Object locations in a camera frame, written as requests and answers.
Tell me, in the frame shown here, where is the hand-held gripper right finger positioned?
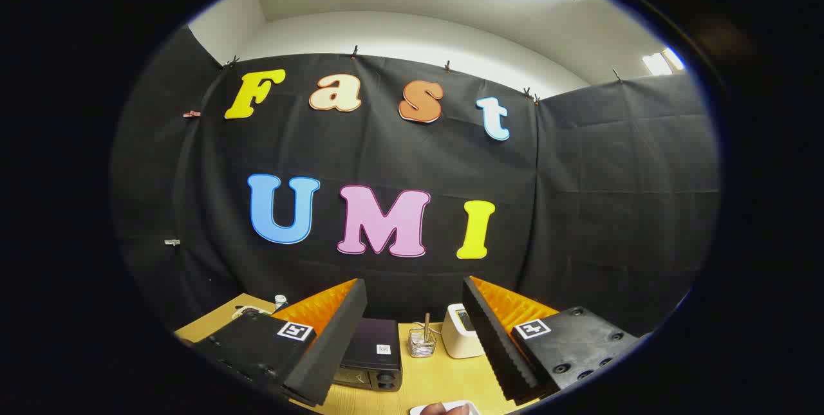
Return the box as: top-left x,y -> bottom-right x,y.
462,275 -> 644,405

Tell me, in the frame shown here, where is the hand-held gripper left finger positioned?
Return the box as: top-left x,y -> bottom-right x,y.
193,278 -> 368,407

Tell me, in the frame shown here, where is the black toaster oven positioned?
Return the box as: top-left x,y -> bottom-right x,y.
333,318 -> 404,392

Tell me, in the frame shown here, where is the white square plate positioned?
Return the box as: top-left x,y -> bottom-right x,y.
409,400 -> 480,415

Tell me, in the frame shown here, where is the white toaster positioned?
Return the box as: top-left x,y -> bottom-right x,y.
442,303 -> 485,359

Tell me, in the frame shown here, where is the clear utensil holder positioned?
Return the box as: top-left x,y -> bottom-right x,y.
409,327 -> 437,358

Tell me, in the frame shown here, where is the black backdrop cloth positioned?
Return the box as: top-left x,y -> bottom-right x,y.
109,26 -> 720,338

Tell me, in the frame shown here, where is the row of dark backdrop clips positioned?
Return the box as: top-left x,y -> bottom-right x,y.
225,46 -> 624,104

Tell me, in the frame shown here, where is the small ceiling light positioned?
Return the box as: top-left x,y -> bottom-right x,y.
642,47 -> 685,76

